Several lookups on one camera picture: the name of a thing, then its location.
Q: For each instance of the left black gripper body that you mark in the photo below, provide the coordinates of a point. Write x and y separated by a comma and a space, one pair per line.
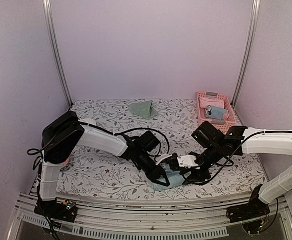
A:
140, 162

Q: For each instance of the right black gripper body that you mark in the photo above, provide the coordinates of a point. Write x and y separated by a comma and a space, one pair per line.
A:
212, 153

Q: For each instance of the light blue towel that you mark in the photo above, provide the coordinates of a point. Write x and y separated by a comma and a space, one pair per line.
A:
175, 179

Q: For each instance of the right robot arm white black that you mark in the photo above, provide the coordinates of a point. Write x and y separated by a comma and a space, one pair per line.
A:
238, 141

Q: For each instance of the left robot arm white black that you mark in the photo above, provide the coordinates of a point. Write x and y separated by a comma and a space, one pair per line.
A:
67, 132

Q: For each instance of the blue patterned rolled towel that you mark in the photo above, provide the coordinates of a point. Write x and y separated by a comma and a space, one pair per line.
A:
216, 113

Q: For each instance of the pink plastic basket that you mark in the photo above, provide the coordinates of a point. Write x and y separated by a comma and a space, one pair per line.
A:
219, 124

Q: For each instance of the green towel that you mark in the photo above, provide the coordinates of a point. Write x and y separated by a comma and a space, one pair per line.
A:
144, 110

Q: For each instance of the pink rolled towel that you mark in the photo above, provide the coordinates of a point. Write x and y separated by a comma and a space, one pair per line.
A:
204, 102

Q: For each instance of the white bowl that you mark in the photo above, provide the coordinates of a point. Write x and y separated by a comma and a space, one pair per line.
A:
89, 121

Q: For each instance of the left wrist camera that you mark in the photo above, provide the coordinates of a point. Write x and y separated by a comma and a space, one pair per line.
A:
169, 162

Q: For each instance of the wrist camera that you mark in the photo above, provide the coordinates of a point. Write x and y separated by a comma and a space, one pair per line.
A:
169, 162
187, 161

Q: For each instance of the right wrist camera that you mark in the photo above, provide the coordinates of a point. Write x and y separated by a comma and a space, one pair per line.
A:
187, 161

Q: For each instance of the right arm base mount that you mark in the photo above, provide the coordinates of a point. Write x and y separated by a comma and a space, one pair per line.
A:
254, 208

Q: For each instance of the front aluminium rail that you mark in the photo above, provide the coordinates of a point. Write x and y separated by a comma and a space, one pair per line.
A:
186, 219

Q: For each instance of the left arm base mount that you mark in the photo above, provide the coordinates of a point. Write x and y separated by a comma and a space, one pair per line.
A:
65, 211

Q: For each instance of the right aluminium frame post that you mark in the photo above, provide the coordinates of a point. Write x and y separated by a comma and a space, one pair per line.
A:
248, 47

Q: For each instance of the aluminium frame post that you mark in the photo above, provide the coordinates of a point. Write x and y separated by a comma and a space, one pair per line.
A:
55, 50
248, 47

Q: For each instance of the left aluminium frame post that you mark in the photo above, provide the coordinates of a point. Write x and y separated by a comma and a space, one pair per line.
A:
55, 50

